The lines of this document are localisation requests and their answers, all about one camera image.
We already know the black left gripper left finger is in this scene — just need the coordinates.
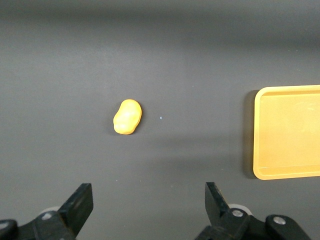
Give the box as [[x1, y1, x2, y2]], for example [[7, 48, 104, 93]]
[[0, 183, 94, 240]]

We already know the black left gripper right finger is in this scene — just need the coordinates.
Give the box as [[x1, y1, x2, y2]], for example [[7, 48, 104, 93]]
[[194, 182, 312, 240]]

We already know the yellow toy potato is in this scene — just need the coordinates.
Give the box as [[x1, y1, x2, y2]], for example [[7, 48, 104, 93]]
[[112, 98, 143, 136]]

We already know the orange plastic tray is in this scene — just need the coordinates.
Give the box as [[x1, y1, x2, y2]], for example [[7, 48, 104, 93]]
[[252, 84, 320, 181]]

